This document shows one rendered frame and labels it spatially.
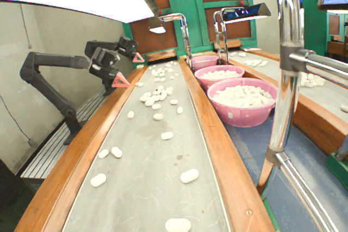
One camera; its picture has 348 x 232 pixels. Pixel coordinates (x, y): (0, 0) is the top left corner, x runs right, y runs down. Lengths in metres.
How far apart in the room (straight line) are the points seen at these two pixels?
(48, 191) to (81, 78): 2.51
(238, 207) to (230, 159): 0.10
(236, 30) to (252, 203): 1.56
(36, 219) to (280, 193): 0.51
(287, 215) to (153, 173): 0.29
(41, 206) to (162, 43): 1.44
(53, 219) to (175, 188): 0.26
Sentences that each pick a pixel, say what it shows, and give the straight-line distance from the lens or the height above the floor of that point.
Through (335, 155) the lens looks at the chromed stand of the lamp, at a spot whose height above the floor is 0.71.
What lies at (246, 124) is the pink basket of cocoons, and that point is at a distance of 0.51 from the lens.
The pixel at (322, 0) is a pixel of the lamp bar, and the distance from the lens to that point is 0.59.
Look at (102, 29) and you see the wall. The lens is 2.55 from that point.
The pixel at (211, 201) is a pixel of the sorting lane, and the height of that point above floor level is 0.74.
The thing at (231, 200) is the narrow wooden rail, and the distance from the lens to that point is 0.25.
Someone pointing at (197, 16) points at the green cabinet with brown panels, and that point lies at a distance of 1.53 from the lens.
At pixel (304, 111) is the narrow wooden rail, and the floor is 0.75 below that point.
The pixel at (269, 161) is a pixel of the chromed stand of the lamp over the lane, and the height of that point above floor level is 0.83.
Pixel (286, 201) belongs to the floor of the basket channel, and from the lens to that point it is 0.37.
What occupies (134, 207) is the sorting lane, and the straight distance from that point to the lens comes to 0.30.
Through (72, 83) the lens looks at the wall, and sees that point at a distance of 2.95.
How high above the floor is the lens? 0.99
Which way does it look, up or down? 25 degrees down
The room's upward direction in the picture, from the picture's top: 12 degrees counter-clockwise
